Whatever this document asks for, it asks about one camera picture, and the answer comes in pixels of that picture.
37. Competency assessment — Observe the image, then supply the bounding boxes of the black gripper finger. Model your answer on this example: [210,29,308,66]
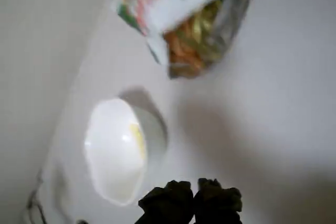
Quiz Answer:
[194,178,243,224]
[131,180,195,224]

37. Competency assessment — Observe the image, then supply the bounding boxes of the white bowl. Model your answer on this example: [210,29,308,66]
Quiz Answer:
[83,97,169,207]

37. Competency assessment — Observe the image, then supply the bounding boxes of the veggie straws heap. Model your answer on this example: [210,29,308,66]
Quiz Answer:
[164,0,226,78]

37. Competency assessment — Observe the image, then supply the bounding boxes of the veggie straw packet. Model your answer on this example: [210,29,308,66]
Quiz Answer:
[115,0,259,80]

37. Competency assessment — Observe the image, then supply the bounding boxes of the thin dark cable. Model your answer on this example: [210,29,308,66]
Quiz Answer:
[26,167,90,224]

